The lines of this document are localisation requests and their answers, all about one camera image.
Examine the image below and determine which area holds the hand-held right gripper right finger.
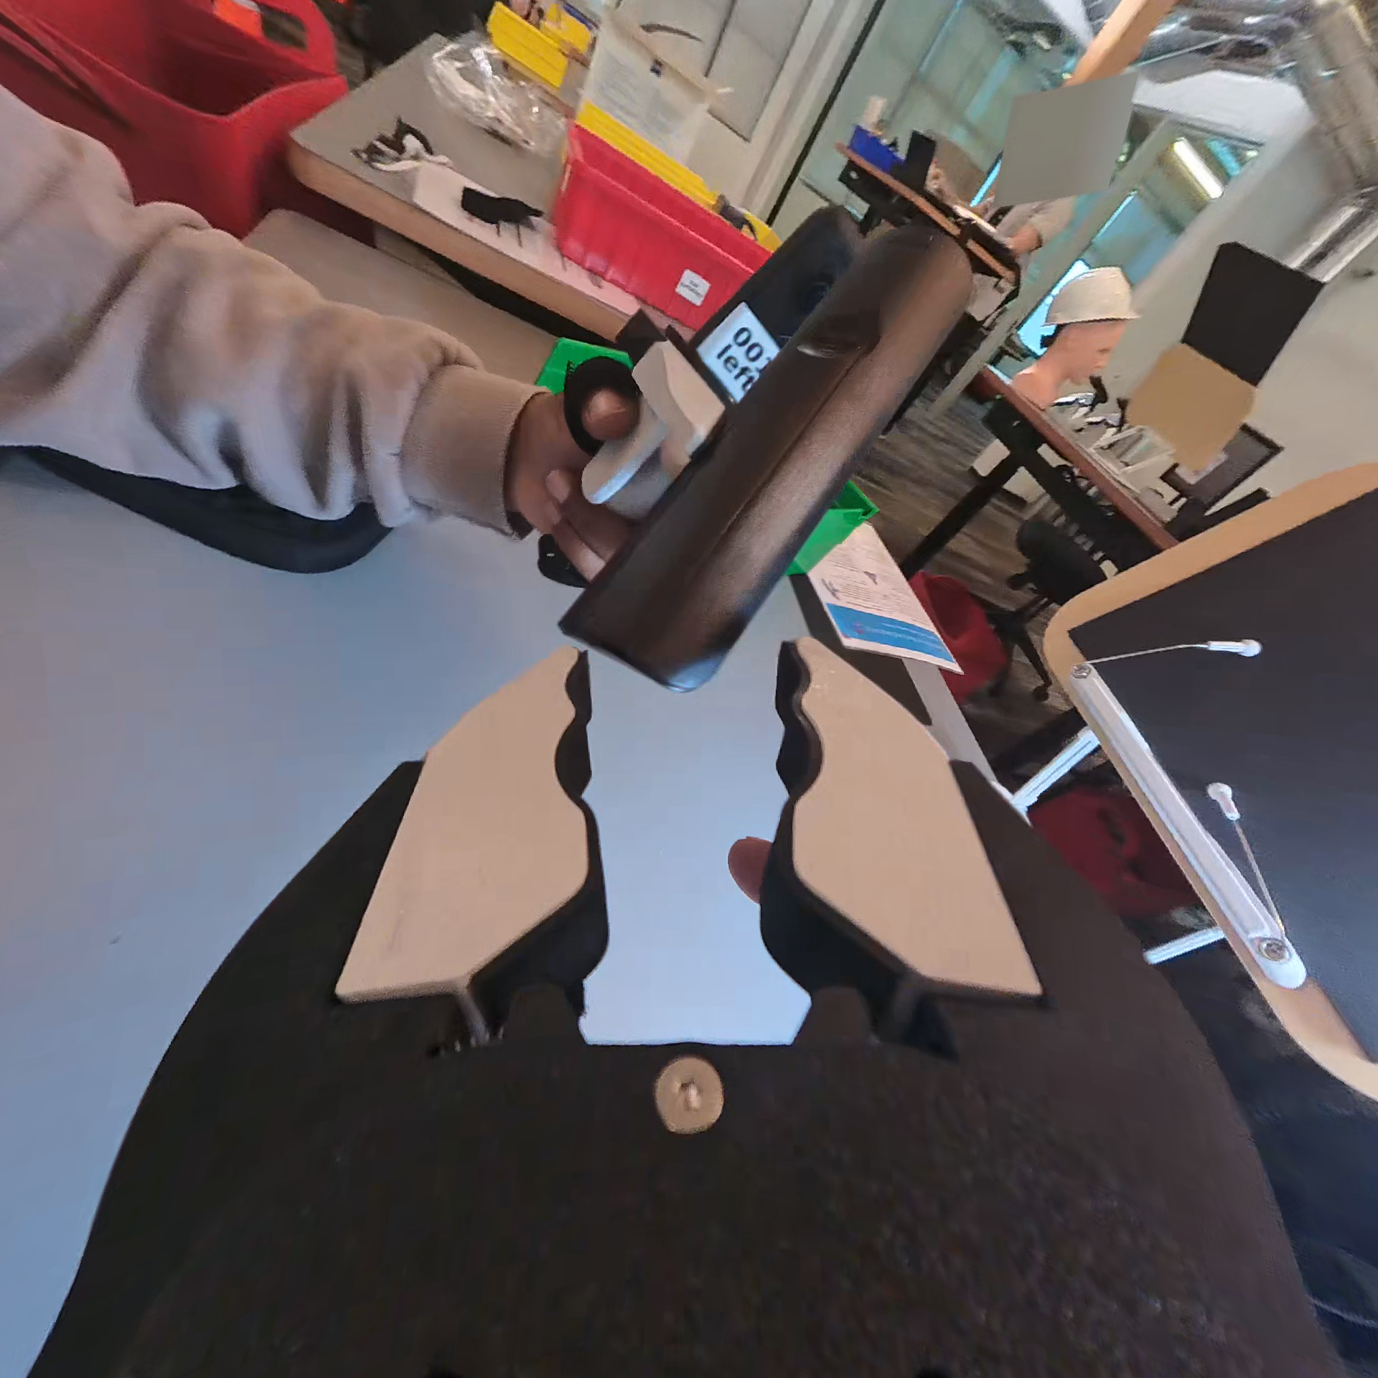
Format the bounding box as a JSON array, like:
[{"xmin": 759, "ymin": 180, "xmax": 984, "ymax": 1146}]
[{"xmin": 758, "ymin": 638, "xmax": 1043, "ymax": 1005}]

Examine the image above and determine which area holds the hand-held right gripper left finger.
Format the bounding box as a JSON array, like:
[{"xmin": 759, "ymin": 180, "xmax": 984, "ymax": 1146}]
[{"xmin": 336, "ymin": 648, "xmax": 604, "ymax": 1005}]

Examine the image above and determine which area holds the black remote control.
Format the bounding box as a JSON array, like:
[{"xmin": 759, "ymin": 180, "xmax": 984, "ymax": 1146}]
[{"xmin": 560, "ymin": 224, "xmax": 976, "ymax": 694}]

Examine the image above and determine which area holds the person's left forearm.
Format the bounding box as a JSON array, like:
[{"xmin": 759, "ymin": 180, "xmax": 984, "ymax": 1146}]
[{"xmin": 0, "ymin": 86, "xmax": 555, "ymax": 540}]

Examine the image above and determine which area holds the black rectangular object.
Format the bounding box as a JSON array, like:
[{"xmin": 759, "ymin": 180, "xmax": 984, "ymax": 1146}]
[{"xmin": 1188, "ymin": 241, "xmax": 1326, "ymax": 384}]

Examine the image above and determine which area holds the person's left hand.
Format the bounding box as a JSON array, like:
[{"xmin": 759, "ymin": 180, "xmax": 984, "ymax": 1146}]
[{"xmin": 505, "ymin": 388, "xmax": 647, "ymax": 586}]

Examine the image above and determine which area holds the green plastic bin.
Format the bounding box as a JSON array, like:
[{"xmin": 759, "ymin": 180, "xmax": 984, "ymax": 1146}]
[{"xmin": 534, "ymin": 336, "xmax": 878, "ymax": 577}]

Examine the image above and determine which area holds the red plastic bin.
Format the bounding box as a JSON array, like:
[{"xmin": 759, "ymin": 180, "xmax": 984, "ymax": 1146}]
[{"xmin": 551, "ymin": 118, "xmax": 775, "ymax": 330}]

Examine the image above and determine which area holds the red plastic crate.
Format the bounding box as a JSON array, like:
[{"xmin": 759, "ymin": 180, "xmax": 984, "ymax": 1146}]
[{"xmin": 908, "ymin": 570, "xmax": 1013, "ymax": 702}]

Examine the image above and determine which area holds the printed instruction sheet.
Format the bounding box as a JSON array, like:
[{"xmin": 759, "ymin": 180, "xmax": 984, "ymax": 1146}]
[{"xmin": 818, "ymin": 521, "xmax": 963, "ymax": 675}]

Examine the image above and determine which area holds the wooden office desk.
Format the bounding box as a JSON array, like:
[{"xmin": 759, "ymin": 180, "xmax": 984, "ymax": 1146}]
[
  {"xmin": 837, "ymin": 140, "xmax": 1019, "ymax": 287},
  {"xmin": 898, "ymin": 366, "xmax": 1180, "ymax": 577}
]

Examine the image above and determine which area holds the black office chair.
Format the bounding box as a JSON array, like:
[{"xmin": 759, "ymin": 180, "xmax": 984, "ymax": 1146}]
[{"xmin": 1006, "ymin": 517, "xmax": 1111, "ymax": 702}]

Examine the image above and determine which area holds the clear plastic bag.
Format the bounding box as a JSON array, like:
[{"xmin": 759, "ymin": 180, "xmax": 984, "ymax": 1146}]
[{"xmin": 425, "ymin": 32, "xmax": 573, "ymax": 147}]

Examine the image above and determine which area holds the yellow plastic bin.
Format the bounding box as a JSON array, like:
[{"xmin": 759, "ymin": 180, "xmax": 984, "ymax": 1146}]
[{"xmin": 484, "ymin": 0, "xmax": 782, "ymax": 251}]

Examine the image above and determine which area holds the black board with wooden edge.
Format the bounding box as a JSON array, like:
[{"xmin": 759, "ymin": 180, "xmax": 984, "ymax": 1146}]
[{"xmin": 1042, "ymin": 465, "xmax": 1378, "ymax": 1100}]

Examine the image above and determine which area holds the mannequin head with white helmet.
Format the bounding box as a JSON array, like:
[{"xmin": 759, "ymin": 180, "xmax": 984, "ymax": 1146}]
[{"xmin": 1012, "ymin": 267, "xmax": 1142, "ymax": 411}]

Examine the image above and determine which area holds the beige cardboard box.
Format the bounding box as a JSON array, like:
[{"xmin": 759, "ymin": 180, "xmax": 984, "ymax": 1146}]
[{"xmin": 284, "ymin": 32, "xmax": 690, "ymax": 340}]

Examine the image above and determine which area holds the brown cardboard piece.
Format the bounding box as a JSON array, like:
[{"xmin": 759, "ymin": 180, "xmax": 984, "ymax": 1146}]
[{"xmin": 1129, "ymin": 342, "xmax": 1256, "ymax": 465}]

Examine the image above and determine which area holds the white-tipped metal wire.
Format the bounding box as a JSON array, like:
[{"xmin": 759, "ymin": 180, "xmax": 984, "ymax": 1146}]
[
  {"xmin": 1076, "ymin": 638, "xmax": 1263, "ymax": 678},
  {"xmin": 1206, "ymin": 783, "xmax": 1287, "ymax": 952}
]

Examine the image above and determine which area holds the silver metal duct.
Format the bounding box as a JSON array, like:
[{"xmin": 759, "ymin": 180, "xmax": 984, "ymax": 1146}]
[{"xmin": 1286, "ymin": 0, "xmax": 1378, "ymax": 272}]

